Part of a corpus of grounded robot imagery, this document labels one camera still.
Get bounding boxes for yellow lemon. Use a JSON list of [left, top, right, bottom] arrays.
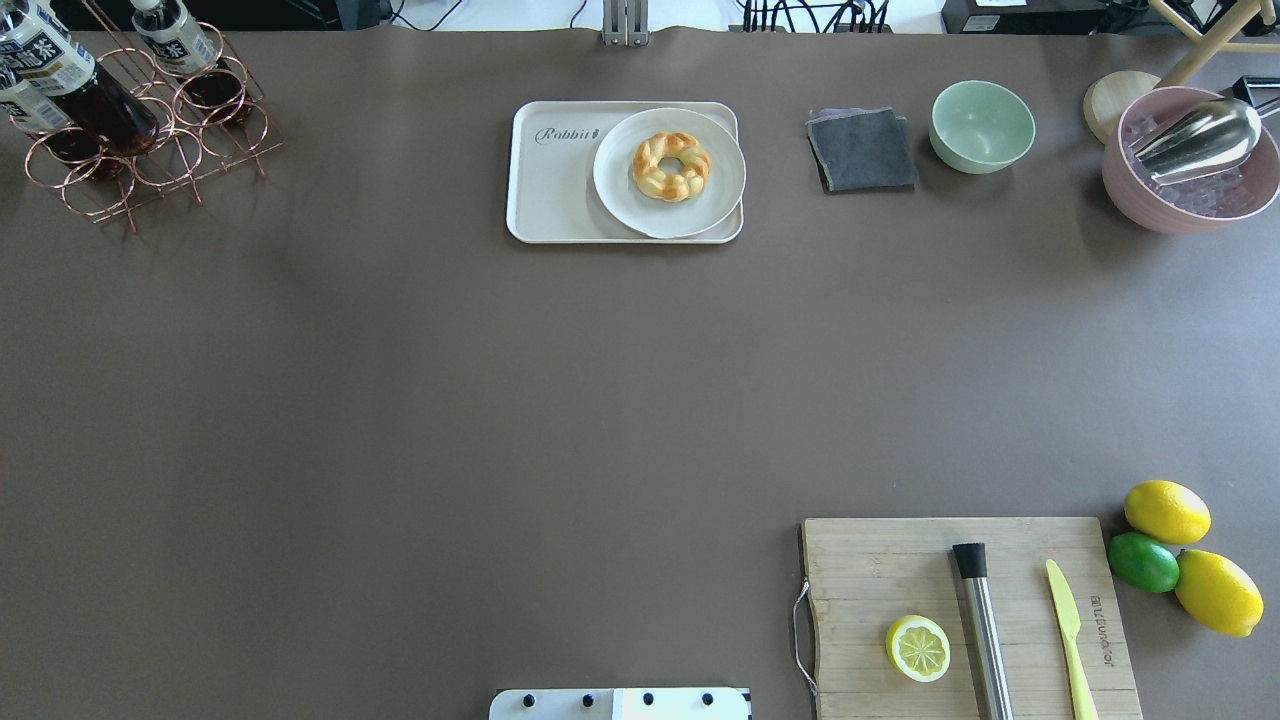
[[1174, 550, 1265, 638], [1123, 479, 1212, 546]]

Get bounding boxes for half lemon slice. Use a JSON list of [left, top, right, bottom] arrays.
[[884, 614, 951, 683]]

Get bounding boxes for steel ice scoop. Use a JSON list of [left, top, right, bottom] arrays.
[[1135, 97, 1263, 186]]

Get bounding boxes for mint green bowl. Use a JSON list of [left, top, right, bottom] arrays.
[[929, 79, 1036, 176]]

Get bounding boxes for yellow lemon upper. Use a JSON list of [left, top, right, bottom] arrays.
[[1123, 479, 1212, 546]]

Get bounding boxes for clear ice cubes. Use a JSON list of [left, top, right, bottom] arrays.
[[1124, 117, 1261, 218]]

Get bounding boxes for pink bowl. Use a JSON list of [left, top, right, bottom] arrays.
[[1103, 87, 1279, 234]]

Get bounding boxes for green lime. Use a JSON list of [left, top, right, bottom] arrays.
[[1107, 532, 1181, 594]]

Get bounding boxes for wooden cup stand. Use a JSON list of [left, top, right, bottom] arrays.
[[1083, 1, 1279, 143]]

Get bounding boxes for braided ring bread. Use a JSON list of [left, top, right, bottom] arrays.
[[630, 131, 712, 202]]

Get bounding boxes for yellow lemon lower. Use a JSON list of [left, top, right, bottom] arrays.
[[1174, 550, 1265, 638]]

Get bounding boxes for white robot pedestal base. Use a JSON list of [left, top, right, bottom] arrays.
[[488, 685, 753, 719]]

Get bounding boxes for tea bottle far corner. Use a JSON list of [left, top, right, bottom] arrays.
[[1, 63, 124, 181]]

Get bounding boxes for yellow plastic knife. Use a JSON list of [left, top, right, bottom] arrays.
[[1044, 559, 1100, 719]]

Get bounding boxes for steel muddler bar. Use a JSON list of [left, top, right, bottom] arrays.
[[952, 542, 1016, 719]]

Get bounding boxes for cream serving tray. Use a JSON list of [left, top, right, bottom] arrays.
[[506, 100, 746, 243]]

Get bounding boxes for grey folded cloth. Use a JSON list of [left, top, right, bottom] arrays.
[[805, 108, 919, 193]]

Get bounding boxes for white round plate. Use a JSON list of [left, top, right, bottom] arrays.
[[593, 108, 748, 240]]

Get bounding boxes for wooden cutting board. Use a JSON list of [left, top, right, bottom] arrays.
[[803, 518, 1143, 719]]

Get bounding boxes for copper wire bottle rack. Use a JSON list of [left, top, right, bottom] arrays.
[[3, 1, 284, 224]]

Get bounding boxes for aluminium frame post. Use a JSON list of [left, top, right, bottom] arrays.
[[602, 0, 650, 47]]

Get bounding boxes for tea bottle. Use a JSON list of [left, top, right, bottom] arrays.
[[131, 1, 252, 126], [1, 1, 160, 158]]

